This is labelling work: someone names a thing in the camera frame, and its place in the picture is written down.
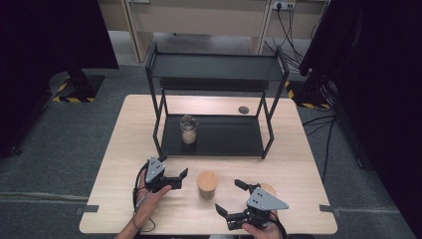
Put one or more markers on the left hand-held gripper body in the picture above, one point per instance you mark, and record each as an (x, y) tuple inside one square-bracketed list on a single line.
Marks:
[(155, 172)]

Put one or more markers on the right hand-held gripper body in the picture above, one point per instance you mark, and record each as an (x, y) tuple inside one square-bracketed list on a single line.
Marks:
[(263, 200)]

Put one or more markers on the glass jar with wooden lid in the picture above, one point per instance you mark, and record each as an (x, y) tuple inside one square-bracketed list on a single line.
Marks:
[(207, 181), (269, 190)]

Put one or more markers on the glass jar with silver lid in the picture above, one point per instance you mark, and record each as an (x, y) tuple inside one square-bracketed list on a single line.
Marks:
[(189, 136)]

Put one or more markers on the black metal two-tier shelf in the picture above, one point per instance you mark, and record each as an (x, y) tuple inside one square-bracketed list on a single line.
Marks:
[(225, 136)]

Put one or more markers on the person's left hand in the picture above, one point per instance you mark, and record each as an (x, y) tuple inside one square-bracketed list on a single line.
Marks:
[(147, 204)]

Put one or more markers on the person's right hand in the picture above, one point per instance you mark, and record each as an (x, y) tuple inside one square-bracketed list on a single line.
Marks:
[(265, 234)]

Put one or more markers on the grey floor tape strip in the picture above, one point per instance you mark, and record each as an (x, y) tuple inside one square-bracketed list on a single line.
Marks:
[(88, 208), (328, 209)]

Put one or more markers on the grey round table grommet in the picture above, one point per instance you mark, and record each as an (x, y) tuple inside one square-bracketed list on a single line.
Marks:
[(243, 110)]

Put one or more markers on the black stand base striped tape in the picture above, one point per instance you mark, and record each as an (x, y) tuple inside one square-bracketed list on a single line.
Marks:
[(83, 86), (312, 94)]

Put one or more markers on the beige wooden cabinet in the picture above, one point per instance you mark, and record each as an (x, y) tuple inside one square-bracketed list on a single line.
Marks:
[(199, 18)]

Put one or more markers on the black curtain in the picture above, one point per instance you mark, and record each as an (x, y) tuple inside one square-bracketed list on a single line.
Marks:
[(381, 99), (33, 49)]

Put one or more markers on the white power strip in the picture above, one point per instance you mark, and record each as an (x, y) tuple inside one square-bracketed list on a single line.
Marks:
[(285, 5)]

